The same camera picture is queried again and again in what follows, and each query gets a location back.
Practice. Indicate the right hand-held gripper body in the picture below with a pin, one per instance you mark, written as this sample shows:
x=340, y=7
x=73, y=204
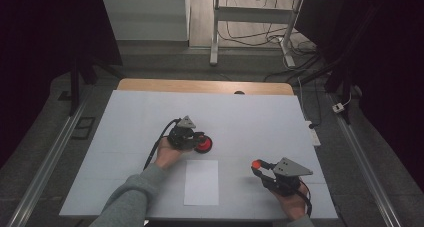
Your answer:
x=288, y=170

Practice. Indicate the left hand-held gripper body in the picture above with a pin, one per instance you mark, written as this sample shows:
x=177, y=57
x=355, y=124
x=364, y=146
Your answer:
x=181, y=138

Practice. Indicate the round black red ink pad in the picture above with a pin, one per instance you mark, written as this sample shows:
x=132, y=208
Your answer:
x=206, y=146

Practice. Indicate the white paper sheet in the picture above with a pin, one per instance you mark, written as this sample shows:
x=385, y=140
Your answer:
x=201, y=183

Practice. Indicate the person's left hand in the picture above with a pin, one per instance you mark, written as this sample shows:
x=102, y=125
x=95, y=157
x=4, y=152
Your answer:
x=166, y=157

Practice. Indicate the person's right hand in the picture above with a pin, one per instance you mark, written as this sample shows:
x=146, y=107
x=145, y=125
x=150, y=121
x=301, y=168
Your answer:
x=295, y=205

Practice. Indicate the large white table cover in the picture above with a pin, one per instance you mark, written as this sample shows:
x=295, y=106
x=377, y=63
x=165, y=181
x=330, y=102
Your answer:
x=253, y=120

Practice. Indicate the wooden table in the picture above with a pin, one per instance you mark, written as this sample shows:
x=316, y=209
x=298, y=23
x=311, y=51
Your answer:
x=200, y=86

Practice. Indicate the black table grommet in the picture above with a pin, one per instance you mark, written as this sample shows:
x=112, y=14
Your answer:
x=239, y=92

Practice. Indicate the small white plug adapter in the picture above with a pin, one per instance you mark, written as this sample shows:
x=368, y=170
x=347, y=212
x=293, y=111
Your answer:
x=338, y=108

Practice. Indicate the black floor plate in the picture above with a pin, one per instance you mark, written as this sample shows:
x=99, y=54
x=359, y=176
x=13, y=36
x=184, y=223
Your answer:
x=83, y=128

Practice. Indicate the black metal stand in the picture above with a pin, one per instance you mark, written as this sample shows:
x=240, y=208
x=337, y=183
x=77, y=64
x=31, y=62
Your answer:
x=343, y=83
x=75, y=87

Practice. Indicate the white cabinet panel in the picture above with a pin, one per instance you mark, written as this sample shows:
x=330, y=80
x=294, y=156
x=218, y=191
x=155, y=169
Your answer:
x=146, y=15

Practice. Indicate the dark curtain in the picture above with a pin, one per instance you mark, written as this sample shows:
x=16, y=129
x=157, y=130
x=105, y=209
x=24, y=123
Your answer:
x=393, y=70
x=33, y=53

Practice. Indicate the metal floor rail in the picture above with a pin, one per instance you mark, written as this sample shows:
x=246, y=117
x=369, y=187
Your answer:
x=363, y=167
x=46, y=167

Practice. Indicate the white desk frame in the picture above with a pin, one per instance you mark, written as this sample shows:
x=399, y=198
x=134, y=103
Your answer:
x=253, y=14

